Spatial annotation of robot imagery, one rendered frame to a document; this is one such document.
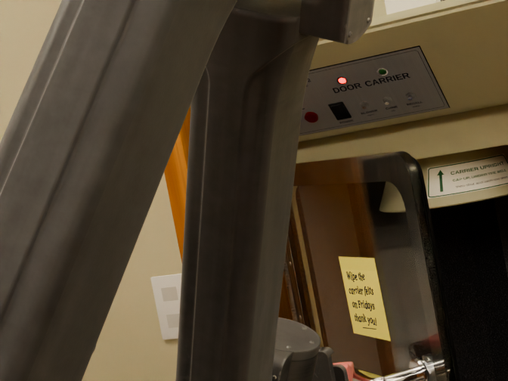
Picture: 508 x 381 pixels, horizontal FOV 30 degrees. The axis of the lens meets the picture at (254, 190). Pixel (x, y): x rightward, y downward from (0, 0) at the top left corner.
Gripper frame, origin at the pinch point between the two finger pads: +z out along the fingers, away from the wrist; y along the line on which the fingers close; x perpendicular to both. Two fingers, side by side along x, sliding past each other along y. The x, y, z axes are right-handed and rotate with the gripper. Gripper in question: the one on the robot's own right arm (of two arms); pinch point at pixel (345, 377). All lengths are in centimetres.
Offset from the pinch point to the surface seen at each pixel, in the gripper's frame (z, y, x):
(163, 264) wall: 61, 3, 60
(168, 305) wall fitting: 61, -5, 60
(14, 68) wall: 62, 42, 84
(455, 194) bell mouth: 20.5, 12.4, -6.7
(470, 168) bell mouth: 22.1, 14.7, -8.2
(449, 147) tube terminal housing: 18.8, 17.5, -7.4
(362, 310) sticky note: 5.8, 4.6, -0.3
